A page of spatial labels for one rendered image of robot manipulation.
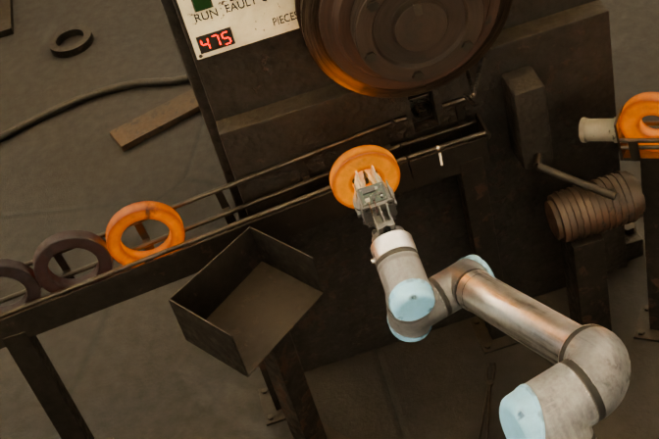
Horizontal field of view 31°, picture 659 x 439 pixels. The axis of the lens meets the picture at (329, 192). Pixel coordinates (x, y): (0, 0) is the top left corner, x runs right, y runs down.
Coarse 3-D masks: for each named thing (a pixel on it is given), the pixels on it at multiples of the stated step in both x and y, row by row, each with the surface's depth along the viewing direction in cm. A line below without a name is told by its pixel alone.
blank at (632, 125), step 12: (636, 96) 268; (648, 96) 265; (624, 108) 270; (636, 108) 267; (648, 108) 266; (624, 120) 271; (636, 120) 269; (624, 132) 273; (636, 132) 272; (648, 132) 272
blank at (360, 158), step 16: (336, 160) 256; (352, 160) 253; (368, 160) 254; (384, 160) 255; (336, 176) 255; (352, 176) 256; (384, 176) 258; (336, 192) 258; (352, 192) 259; (352, 208) 261
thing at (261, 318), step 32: (224, 256) 268; (256, 256) 276; (288, 256) 266; (192, 288) 263; (224, 288) 271; (256, 288) 272; (288, 288) 270; (320, 288) 266; (192, 320) 257; (224, 320) 268; (256, 320) 266; (288, 320) 263; (224, 352) 256; (256, 352) 259; (288, 352) 275; (288, 384) 280; (288, 416) 291
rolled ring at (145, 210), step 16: (128, 208) 274; (144, 208) 273; (160, 208) 275; (112, 224) 274; (128, 224) 274; (176, 224) 278; (112, 240) 276; (176, 240) 281; (112, 256) 279; (128, 256) 280; (144, 256) 283
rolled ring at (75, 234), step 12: (48, 240) 274; (60, 240) 273; (72, 240) 274; (84, 240) 274; (96, 240) 276; (36, 252) 275; (48, 252) 274; (96, 252) 277; (108, 252) 278; (36, 264) 275; (108, 264) 280; (36, 276) 278; (48, 276) 278; (84, 276) 284; (108, 276) 283; (48, 288) 281; (60, 288) 281
